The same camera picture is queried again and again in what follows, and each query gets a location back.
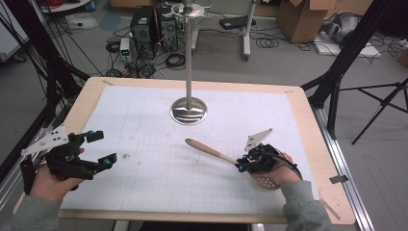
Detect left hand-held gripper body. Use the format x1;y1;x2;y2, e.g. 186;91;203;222
18;124;100;195

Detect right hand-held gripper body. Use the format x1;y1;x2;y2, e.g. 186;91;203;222
243;128;281;176

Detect beige slotted spoon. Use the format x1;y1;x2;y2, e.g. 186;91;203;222
185;138;282;192

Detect person's right hand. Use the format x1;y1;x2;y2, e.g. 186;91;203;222
249;152;302;188

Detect person's left hand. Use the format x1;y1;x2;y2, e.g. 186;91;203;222
30;147;86;203

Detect white grid mat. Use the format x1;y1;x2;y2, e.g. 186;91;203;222
60;85;320;216

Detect small grey clip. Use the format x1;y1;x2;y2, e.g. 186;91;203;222
329;174;349;185

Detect small grey power supply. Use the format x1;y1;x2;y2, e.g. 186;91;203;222
119;37;132;64

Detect metal utensil stand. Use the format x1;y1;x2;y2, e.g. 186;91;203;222
162;0;213;126

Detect large black computer tower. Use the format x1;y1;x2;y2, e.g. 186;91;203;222
129;5;159;61

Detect slim black computer tower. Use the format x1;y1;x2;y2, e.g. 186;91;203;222
157;8;179;54

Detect white cabinet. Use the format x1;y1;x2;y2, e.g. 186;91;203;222
0;3;30;62

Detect white round table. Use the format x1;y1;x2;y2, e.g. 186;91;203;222
38;0;92;13

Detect flat black device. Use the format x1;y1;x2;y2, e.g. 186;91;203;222
218;14;257;31

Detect black tripod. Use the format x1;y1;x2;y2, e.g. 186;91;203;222
340;76;408;145

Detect open cardboard box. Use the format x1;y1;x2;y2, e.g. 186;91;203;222
276;0;338;43

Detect white flat board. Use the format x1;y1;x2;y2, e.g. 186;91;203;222
313;32;382;60

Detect grey rounded appliance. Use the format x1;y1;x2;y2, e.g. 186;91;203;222
320;12;362;44

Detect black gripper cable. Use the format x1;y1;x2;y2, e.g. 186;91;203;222
265;151;304;181

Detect black frame with cables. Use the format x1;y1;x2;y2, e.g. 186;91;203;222
0;0;90;184

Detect aluminium rail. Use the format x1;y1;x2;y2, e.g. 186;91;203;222
309;97;374;231

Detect thin black cable coil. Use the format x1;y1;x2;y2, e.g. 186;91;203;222
255;37;280;49

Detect white stand post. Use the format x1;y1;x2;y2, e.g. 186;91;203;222
242;0;258;62

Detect black frame posts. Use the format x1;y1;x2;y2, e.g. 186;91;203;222
301;0;408;141

